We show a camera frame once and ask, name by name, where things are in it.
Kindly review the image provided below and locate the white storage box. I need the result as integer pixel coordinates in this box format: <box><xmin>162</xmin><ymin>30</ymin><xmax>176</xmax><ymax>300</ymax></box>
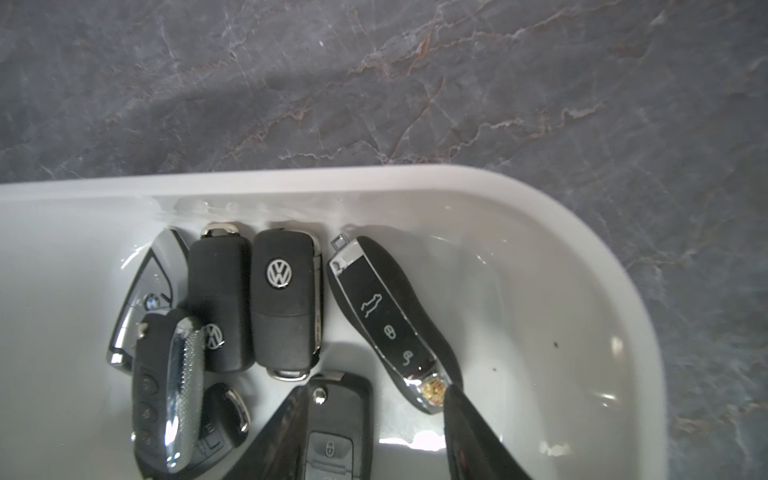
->
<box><xmin>1</xmin><ymin>166</ymin><xmax>668</xmax><ymax>479</ymax></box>

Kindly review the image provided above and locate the chrome-trimmed porsche key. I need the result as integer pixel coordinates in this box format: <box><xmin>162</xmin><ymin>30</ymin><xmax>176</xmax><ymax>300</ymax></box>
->
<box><xmin>326</xmin><ymin>234</ymin><xmax>463</xmax><ymax>415</ymax></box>

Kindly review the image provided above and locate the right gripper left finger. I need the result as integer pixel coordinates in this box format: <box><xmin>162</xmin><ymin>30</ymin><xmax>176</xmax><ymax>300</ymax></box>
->
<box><xmin>223</xmin><ymin>386</ymin><xmax>309</xmax><ymax>480</ymax></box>

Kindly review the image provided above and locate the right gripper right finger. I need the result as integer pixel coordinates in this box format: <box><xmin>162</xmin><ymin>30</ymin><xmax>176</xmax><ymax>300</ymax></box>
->
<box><xmin>443</xmin><ymin>385</ymin><xmax>531</xmax><ymax>480</ymax></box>

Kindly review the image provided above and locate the black vw key vertical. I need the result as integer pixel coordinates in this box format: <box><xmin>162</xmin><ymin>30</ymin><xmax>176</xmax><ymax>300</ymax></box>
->
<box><xmin>250</xmin><ymin>228</ymin><xmax>323</xmax><ymax>382</ymax></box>

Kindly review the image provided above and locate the silver bmw key fob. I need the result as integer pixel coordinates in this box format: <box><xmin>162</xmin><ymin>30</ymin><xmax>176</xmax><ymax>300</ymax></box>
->
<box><xmin>106</xmin><ymin>228</ymin><xmax>189</xmax><ymax>375</ymax></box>

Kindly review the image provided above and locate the black silver-edged key fob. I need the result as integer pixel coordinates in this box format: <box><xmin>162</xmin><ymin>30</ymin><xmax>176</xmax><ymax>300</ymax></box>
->
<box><xmin>131</xmin><ymin>309</ymin><xmax>205</xmax><ymax>479</ymax></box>

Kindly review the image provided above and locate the lone black vw key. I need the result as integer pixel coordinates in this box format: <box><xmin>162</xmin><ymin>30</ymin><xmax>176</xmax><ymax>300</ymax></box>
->
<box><xmin>187</xmin><ymin>222</ymin><xmax>255</xmax><ymax>373</ymax></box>

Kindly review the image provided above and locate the black flip key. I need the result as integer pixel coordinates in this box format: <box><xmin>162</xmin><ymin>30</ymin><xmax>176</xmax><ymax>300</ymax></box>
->
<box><xmin>301</xmin><ymin>372</ymin><xmax>373</xmax><ymax>480</ymax></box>

